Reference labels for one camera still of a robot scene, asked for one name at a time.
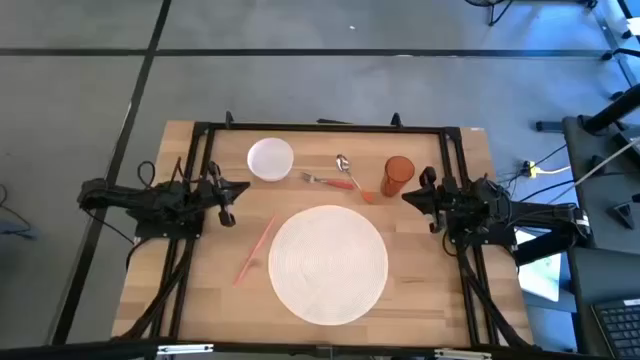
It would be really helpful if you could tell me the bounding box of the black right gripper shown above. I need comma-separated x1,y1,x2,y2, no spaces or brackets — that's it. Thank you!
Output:
401,166,459,234

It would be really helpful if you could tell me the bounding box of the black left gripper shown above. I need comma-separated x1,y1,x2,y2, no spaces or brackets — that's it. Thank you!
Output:
199,160,251,228

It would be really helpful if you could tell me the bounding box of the red faceted plastic cup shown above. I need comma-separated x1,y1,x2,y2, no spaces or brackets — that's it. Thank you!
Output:
380,155,416,198

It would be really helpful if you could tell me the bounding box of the white round bowl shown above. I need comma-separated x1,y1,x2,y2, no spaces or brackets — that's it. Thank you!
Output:
246,137,295,182

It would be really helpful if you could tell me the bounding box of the metal fork red handle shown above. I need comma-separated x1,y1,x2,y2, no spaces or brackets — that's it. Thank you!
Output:
300,171,355,191

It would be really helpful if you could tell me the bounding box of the metal spoon orange handle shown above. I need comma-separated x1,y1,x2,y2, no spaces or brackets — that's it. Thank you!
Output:
335,153,376,204

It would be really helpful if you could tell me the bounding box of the white round woven placemat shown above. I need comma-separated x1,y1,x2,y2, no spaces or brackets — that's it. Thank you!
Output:
267,204,390,327

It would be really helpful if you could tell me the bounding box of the yellow power plug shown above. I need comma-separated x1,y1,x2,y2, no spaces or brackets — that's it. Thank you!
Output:
523,160,571,179

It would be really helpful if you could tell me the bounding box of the white paper sheet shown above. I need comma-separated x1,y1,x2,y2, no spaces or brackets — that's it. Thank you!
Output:
517,229,562,303

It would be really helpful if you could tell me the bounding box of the black side desk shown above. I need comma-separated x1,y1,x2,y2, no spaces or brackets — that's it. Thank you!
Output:
562,113,640,251

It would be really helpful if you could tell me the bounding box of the black stand with feet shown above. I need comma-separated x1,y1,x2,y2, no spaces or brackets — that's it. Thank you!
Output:
464,0,599,27

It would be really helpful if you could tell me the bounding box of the black computer keyboard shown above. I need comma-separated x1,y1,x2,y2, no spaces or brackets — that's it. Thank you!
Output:
591,298,640,357

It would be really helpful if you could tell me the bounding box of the black aluminium table frame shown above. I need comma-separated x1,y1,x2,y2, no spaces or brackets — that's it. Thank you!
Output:
112,110,541,352

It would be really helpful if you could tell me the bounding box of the silver frame bracket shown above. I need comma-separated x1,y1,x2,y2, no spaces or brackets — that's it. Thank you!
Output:
156,343,215,356
433,348,494,360

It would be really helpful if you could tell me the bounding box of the white cable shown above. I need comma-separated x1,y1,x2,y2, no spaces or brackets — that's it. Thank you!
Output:
542,137,640,207

